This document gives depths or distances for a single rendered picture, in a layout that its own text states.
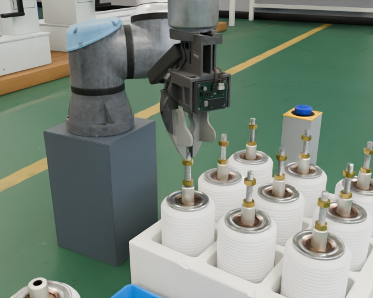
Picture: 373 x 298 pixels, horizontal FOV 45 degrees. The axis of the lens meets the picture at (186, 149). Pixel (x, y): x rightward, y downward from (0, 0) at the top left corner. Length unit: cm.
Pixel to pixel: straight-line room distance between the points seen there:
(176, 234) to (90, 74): 38
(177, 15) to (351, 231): 43
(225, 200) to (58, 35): 258
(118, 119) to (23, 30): 192
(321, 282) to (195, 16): 41
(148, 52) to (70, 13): 227
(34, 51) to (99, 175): 191
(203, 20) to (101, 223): 54
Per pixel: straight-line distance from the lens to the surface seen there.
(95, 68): 95
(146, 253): 81
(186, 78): 65
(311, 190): 91
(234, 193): 86
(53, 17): 331
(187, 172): 77
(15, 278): 109
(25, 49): 277
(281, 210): 80
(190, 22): 65
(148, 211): 111
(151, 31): 96
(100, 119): 97
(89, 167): 98
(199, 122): 74
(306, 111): 107
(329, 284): 69
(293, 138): 108
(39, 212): 133
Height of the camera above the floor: 64
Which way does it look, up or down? 22 degrees down
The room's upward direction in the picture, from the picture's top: straight up
